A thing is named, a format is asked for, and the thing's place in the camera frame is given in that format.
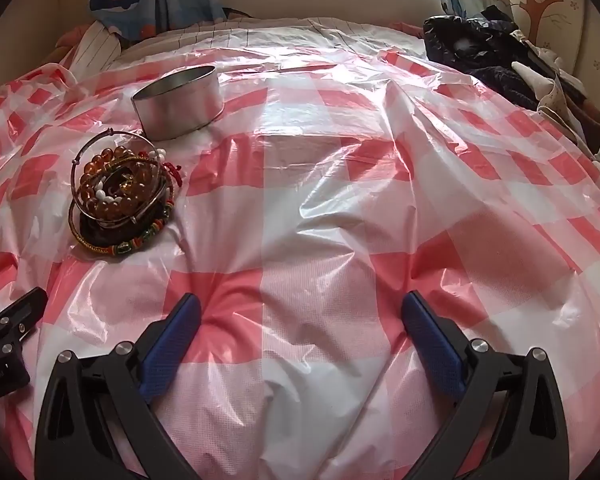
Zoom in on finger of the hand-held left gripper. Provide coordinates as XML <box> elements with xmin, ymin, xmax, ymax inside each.
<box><xmin>0</xmin><ymin>287</ymin><xmax>48</xmax><ymax>347</ymax></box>

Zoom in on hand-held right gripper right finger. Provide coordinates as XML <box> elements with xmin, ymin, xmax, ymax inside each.
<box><xmin>400</xmin><ymin>290</ymin><xmax>568</xmax><ymax>480</ymax></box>

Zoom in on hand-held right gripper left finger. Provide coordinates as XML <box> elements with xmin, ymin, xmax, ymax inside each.
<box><xmin>32</xmin><ymin>292</ymin><xmax>203</xmax><ymax>480</ymax></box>

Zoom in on colorful bead red cord bracelet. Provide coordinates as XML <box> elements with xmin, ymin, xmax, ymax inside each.
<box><xmin>69</xmin><ymin>180</ymin><xmax>177</xmax><ymax>258</ymax></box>

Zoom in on round metal tin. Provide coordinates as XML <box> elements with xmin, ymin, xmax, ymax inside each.
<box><xmin>131</xmin><ymin>65</ymin><xmax>225</xmax><ymax>142</ymax></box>

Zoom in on red white checkered plastic sheet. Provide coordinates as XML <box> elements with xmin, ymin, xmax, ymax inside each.
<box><xmin>0</xmin><ymin>45</ymin><xmax>600</xmax><ymax>480</ymax></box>

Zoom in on pink cloth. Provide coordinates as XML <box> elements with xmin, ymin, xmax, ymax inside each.
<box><xmin>54</xmin><ymin>27</ymin><xmax>90</xmax><ymax>53</ymax></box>

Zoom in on pile of light clothes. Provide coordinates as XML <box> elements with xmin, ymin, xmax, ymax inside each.
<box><xmin>511</xmin><ymin>35</ymin><xmax>600</xmax><ymax>183</ymax></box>

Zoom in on pile of dark clothes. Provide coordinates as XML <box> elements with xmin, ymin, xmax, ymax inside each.
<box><xmin>422</xmin><ymin>6</ymin><xmax>593</xmax><ymax>113</ymax></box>

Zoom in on striped white bed sheet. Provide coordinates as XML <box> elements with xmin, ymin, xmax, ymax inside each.
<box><xmin>55</xmin><ymin>15</ymin><xmax>428</xmax><ymax>83</ymax></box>

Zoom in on tree print headboard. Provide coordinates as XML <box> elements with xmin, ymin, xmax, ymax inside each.
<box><xmin>500</xmin><ymin>0</ymin><xmax>590</xmax><ymax>77</ymax></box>

